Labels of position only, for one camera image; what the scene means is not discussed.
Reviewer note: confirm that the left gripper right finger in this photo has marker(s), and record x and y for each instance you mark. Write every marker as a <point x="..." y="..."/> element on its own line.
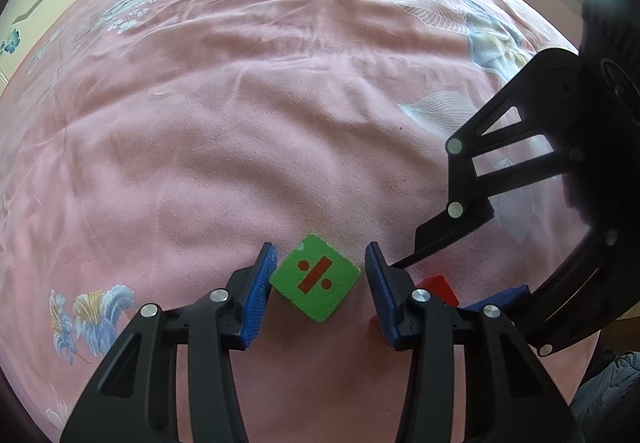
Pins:
<point x="469" y="365"/>

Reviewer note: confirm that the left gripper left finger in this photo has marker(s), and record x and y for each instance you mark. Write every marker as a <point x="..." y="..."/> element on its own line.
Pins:
<point x="169" y="372"/>

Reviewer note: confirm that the green wooden cube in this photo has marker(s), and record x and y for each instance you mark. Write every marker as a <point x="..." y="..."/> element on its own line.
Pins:
<point x="315" y="277"/>

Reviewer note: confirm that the pink floral bed sheet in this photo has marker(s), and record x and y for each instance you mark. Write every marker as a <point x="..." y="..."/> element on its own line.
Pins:
<point x="149" y="148"/>

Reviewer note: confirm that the red wooden block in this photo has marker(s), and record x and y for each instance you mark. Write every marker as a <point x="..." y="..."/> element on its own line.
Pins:
<point x="435" y="290"/>

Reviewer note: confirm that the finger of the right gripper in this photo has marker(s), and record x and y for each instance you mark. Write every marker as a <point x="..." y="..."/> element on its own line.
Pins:
<point x="498" y="191"/>
<point x="530" y="312"/>

